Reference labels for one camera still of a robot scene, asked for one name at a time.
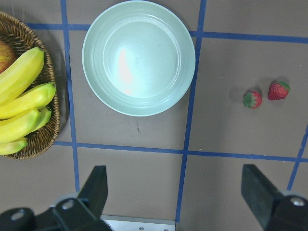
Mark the red strawberry one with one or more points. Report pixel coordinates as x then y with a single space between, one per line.
252 99

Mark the pale green plate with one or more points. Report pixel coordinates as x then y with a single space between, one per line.
138 58

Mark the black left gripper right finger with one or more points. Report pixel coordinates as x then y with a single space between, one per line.
275 210

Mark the red yellow apple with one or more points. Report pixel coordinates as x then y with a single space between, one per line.
7 56

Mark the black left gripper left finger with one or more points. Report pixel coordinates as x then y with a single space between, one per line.
81 213

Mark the red strawberry three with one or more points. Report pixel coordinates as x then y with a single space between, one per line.
278 91

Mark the yellow banana bunch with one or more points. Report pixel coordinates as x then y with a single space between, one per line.
23 109

